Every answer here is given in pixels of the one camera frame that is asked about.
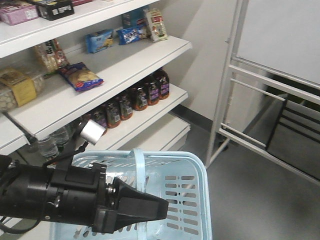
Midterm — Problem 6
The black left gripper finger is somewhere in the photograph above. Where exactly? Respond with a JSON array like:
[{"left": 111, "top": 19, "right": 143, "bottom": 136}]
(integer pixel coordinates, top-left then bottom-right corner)
[
  {"left": 114, "top": 177, "right": 169, "bottom": 222},
  {"left": 91, "top": 208, "right": 148, "bottom": 234}
]

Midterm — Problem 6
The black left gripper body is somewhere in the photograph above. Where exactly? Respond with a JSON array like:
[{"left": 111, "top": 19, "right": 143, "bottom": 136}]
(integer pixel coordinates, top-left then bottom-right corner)
[{"left": 46, "top": 163, "right": 117, "bottom": 225}]

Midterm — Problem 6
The light blue plastic basket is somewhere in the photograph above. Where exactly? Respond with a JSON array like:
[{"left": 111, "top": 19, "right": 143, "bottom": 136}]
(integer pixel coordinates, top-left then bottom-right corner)
[{"left": 50, "top": 149, "right": 213, "bottom": 240}]

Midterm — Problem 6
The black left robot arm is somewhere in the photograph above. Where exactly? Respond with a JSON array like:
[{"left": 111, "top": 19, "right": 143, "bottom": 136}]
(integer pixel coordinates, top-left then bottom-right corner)
[{"left": 0, "top": 155, "right": 169, "bottom": 234}]

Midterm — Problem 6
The clear water bottle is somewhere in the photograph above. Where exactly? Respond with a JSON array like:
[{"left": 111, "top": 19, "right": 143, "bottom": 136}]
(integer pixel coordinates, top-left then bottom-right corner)
[{"left": 37, "top": 135, "right": 59, "bottom": 158}]

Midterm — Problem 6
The dark juice bottle purple label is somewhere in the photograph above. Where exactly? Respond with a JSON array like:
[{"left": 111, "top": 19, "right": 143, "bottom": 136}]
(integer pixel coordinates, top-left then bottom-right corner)
[
  {"left": 153, "top": 68, "right": 170, "bottom": 100},
  {"left": 130, "top": 85, "right": 148, "bottom": 111},
  {"left": 143, "top": 75, "right": 160, "bottom": 106}
]

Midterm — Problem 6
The white metal shelf unit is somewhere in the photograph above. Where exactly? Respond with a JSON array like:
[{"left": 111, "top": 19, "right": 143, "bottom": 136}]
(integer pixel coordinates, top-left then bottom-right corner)
[{"left": 0, "top": 0, "right": 193, "bottom": 221}]

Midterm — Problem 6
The blue chips bag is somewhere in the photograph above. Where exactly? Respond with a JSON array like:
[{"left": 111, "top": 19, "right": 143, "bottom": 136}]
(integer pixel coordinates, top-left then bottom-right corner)
[{"left": 57, "top": 62, "right": 104, "bottom": 92}]

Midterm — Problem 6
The yellow label cracker pack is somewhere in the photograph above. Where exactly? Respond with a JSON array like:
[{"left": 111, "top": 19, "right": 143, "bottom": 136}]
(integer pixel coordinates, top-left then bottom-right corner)
[{"left": 0, "top": 67, "right": 45, "bottom": 112}]

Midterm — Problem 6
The blue cookie packet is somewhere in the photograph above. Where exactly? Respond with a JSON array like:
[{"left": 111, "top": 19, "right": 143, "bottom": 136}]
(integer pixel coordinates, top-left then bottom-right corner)
[
  {"left": 85, "top": 29, "right": 114, "bottom": 54},
  {"left": 116, "top": 24, "right": 150, "bottom": 46}
]

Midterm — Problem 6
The white rolling whiteboard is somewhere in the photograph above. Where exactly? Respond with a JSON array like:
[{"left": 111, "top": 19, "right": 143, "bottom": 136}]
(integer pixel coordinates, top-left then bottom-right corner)
[{"left": 205, "top": 0, "right": 320, "bottom": 185}]

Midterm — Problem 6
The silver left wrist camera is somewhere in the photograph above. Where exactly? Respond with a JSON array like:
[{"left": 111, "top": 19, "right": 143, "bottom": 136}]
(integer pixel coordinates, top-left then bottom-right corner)
[{"left": 79, "top": 119, "right": 106, "bottom": 145}]

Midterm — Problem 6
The black cable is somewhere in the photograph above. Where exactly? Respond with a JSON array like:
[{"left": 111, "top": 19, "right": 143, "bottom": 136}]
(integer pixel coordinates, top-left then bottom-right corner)
[{"left": 0, "top": 216, "right": 41, "bottom": 234}]

